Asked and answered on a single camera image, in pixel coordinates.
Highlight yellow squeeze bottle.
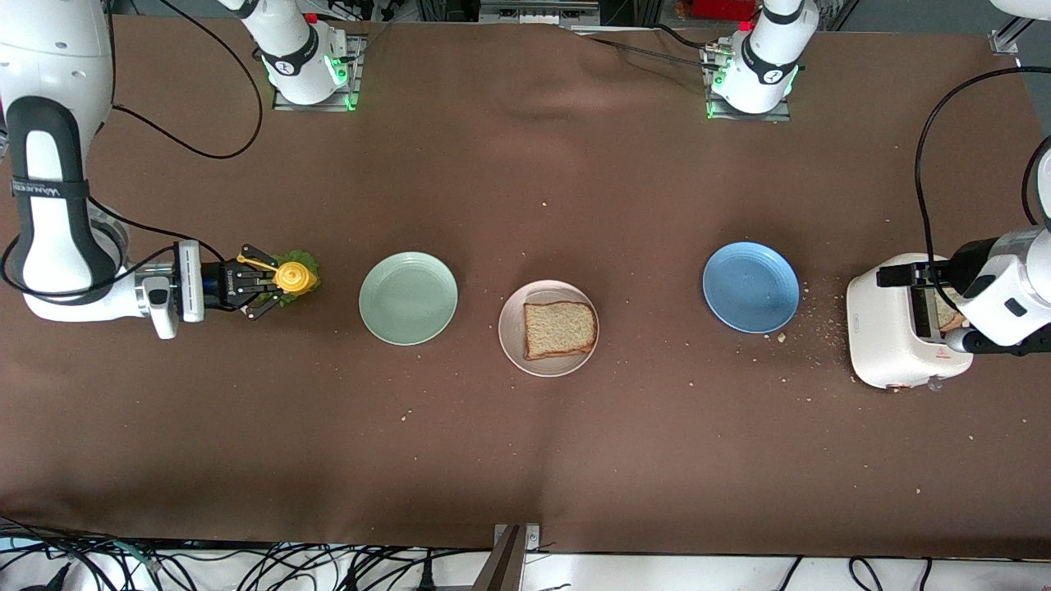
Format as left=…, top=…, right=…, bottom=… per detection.
left=236, top=253, right=319, bottom=296

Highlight brown bread slice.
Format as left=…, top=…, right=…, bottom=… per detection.
left=932, top=286, right=968, bottom=333
left=523, top=300, right=598, bottom=361

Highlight green lettuce leaf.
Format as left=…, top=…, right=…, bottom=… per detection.
left=263, top=250, right=323, bottom=309

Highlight mint green plate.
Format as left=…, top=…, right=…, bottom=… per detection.
left=359, top=251, right=459, bottom=346

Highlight blue plate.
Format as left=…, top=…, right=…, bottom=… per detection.
left=702, top=241, right=801, bottom=335

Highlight beige plate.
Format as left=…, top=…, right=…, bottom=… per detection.
left=498, top=280, right=599, bottom=378

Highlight white toaster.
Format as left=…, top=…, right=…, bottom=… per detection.
left=846, top=252, right=975, bottom=392

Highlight brown tablecloth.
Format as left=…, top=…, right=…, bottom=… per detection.
left=0, top=16, right=1051, bottom=559

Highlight red background box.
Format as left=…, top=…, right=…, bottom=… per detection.
left=692, top=0, right=758, bottom=21

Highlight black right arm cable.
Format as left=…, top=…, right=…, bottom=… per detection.
left=0, top=193, right=227, bottom=296
left=111, top=0, right=264, bottom=160

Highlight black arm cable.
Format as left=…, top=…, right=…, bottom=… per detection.
left=0, top=193, right=227, bottom=296
left=914, top=66, right=1051, bottom=317
left=111, top=0, right=264, bottom=160

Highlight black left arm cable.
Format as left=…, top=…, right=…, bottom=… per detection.
left=914, top=66, right=1051, bottom=317

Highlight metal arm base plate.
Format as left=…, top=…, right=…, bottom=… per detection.
left=702, top=41, right=792, bottom=122
left=273, top=33, right=362, bottom=112

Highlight aluminium frame rail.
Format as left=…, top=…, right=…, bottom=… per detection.
left=989, top=7, right=1037, bottom=57

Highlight tangled black floor cables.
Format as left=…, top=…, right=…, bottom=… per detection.
left=0, top=517, right=493, bottom=591

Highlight black cable on tablecloth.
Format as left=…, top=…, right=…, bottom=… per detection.
left=587, top=23, right=732, bottom=71

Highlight silver metal bracket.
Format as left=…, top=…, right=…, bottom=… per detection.
left=493, top=524, right=541, bottom=552

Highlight aluminium background frame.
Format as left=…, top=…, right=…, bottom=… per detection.
left=479, top=0, right=602, bottom=25

